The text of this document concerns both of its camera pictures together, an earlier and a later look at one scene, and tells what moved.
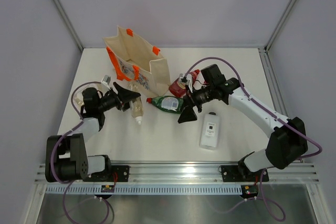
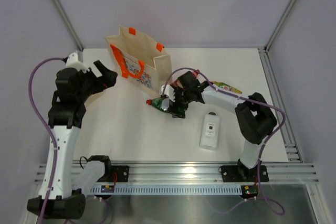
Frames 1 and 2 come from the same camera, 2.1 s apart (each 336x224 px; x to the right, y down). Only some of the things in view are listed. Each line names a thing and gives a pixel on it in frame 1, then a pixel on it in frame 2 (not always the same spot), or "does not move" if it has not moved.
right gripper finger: (187, 115) -> (177, 109)
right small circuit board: (249, 191) does not move
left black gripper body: (109, 102) -> (91, 85)
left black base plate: (118, 173) does not move
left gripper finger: (126, 96) -> (108, 77)
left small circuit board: (107, 189) does not move
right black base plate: (231, 173) does not move
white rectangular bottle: (209, 138) does not move
